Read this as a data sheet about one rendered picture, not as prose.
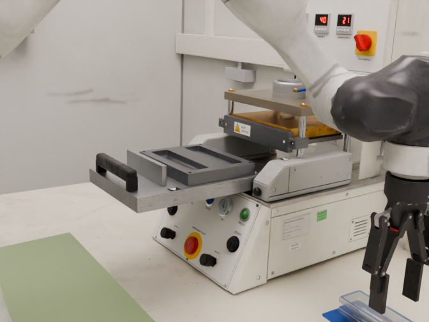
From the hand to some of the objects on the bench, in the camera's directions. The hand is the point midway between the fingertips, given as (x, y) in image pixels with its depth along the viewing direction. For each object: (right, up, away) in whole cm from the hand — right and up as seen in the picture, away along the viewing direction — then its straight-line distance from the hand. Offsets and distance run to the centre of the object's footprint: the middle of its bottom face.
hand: (395, 289), depth 87 cm
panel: (-38, 0, +27) cm, 46 cm away
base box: (-14, +2, +42) cm, 44 cm away
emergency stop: (-36, +1, +28) cm, 46 cm away
